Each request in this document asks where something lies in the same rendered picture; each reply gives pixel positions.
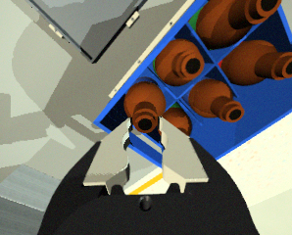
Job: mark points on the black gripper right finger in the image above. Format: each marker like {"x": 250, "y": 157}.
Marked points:
{"x": 198, "y": 173}

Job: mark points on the dark blue crate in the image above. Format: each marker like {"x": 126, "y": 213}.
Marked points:
{"x": 264, "y": 103}

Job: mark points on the cream flat bar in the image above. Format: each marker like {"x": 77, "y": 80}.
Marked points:
{"x": 130, "y": 23}

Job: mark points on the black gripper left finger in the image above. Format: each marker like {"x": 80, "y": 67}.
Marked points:
{"x": 105, "y": 164}

